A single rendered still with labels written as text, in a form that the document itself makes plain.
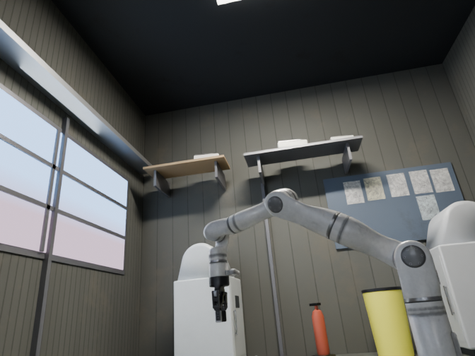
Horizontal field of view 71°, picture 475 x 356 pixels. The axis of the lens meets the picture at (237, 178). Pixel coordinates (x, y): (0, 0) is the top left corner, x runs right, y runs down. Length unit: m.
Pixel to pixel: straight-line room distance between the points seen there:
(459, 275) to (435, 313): 2.70
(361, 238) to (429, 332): 0.28
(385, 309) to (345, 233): 2.70
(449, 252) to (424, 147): 1.68
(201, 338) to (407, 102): 3.94
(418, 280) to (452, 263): 2.70
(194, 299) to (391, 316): 1.91
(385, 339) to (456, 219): 1.33
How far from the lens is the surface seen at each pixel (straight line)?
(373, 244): 1.09
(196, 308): 3.63
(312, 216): 1.08
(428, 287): 1.03
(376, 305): 3.74
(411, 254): 1.03
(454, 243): 3.81
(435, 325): 1.03
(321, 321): 3.86
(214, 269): 1.27
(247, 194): 4.51
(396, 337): 3.75
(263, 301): 4.25
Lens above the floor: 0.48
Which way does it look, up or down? 22 degrees up
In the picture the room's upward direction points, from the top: 5 degrees counter-clockwise
